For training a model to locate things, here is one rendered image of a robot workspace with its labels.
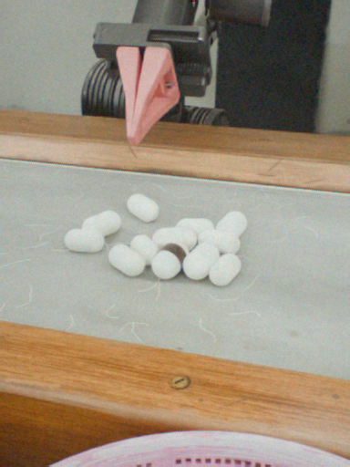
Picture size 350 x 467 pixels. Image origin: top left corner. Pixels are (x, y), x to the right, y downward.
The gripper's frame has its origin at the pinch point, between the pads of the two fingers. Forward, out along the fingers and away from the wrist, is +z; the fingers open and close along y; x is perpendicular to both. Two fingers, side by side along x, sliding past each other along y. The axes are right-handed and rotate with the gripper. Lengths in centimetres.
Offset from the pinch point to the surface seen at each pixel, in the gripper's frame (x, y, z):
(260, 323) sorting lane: -2.0, 13.1, 15.4
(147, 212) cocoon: 4.5, 1.4, 5.3
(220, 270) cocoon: -1.1, 9.6, 11.7
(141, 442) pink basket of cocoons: -13.3, 9.1, 24.5
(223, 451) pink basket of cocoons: -12.2, 12.8, 24.2
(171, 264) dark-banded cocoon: -1.1, 5.9, 11.8
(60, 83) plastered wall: 169, -105, -127
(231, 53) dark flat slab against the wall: 151, -22, -135
